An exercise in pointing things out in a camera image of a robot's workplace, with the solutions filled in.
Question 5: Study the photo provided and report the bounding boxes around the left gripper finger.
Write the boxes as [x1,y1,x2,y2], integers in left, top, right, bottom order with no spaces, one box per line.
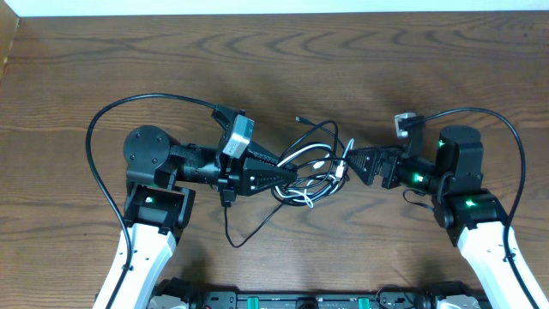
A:
[239,162,298,197]
[246,142,296,172]

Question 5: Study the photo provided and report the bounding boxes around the white cable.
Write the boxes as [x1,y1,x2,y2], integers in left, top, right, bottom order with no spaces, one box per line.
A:
[273,137,355,209]

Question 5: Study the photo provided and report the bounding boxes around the black cable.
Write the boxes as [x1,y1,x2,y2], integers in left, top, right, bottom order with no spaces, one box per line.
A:
[223,116,351,249]

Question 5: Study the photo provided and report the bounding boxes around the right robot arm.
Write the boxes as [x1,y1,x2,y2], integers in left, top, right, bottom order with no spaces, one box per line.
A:
[346,126,548,308]

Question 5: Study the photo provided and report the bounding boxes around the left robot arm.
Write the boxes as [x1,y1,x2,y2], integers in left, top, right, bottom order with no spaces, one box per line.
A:
[94,125,297,308]

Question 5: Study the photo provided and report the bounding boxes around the wooden side panel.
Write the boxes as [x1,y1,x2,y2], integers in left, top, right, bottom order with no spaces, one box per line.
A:
[0,0,20,76]

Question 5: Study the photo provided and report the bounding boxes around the right camera cable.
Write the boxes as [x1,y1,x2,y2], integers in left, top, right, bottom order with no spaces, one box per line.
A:
[402,106,541,309]

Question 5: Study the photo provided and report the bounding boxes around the camera cable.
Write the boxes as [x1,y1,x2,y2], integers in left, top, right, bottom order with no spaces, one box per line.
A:
[85,93,218,309]
[402,106,541,309]

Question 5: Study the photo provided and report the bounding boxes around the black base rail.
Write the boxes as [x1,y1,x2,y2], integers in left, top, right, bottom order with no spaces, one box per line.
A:
[196,286,436,309]

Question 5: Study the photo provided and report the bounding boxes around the left camera cable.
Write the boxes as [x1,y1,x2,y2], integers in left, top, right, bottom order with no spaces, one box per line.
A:
[85,93,218,309]

